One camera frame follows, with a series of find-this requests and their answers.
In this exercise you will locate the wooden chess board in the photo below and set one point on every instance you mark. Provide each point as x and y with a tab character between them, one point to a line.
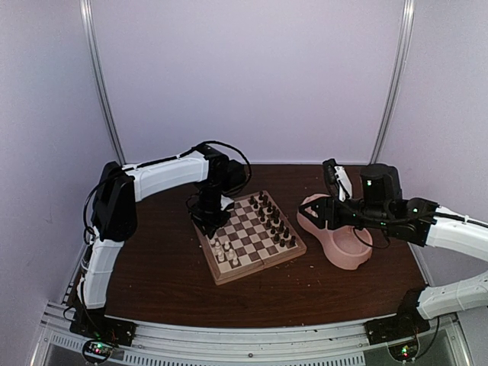
250	260

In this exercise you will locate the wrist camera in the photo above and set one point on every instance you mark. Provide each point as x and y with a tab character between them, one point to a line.
226	203
337	180

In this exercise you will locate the right circuit board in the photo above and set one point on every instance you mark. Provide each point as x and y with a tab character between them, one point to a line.
404	351

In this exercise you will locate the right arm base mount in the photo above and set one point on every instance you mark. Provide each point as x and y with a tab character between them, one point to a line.
395	327

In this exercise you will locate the right aluminium frame post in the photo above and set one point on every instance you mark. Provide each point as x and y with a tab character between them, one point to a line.
399	63

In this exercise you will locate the left circuit board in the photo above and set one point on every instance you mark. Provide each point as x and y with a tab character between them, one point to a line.
96	351

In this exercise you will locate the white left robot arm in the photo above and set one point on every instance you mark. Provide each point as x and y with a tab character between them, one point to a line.
113	202

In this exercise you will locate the circuit board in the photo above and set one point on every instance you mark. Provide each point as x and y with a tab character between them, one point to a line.
404	351
96	351

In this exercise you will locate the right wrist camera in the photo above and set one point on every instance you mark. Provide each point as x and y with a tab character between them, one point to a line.
337	180

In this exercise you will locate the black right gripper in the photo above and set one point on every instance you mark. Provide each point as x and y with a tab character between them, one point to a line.
323	210

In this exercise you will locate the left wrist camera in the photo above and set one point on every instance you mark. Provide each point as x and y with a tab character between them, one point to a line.
226	203

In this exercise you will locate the aluminium frame post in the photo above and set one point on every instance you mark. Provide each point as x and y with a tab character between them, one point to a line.
399	63
100	84

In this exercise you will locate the left aluminium frame post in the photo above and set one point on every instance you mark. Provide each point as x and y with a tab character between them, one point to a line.
100	84

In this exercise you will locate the pink double pet bowl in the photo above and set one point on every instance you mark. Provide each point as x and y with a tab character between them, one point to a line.
345	248

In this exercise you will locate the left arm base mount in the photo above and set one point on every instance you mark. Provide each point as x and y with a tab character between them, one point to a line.
114	331

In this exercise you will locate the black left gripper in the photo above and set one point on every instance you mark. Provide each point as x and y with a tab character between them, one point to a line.
211	225

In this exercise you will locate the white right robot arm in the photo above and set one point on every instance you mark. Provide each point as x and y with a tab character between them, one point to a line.
450	247

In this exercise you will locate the aluminium front rail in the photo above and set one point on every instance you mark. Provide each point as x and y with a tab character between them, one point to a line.
162	344

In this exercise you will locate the dark chess pieces row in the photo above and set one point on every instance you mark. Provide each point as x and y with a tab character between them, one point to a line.
268	229

